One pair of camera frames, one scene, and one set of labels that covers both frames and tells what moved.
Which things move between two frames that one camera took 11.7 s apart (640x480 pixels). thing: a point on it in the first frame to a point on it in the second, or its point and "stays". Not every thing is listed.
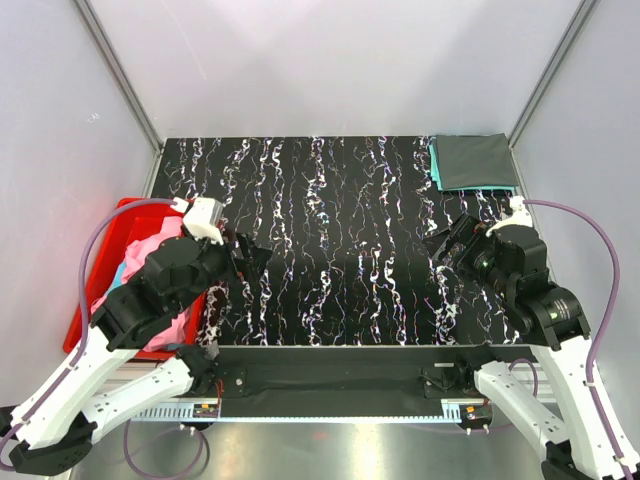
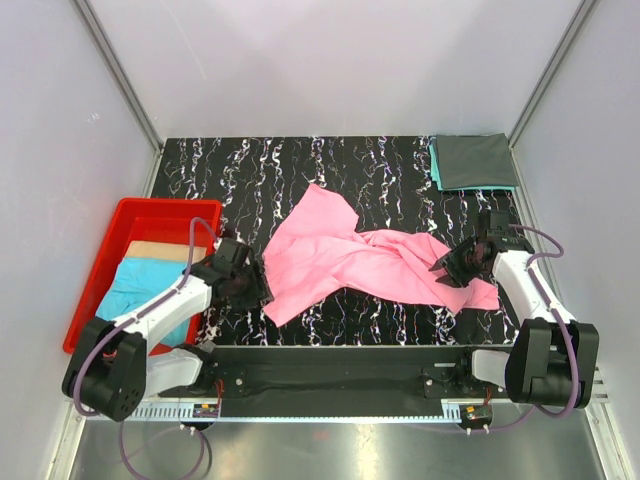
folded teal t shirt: (436, 177) stays
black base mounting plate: (444, 375) stays
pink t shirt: (136, 255) to (313, 253)
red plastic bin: (127, 225) stays
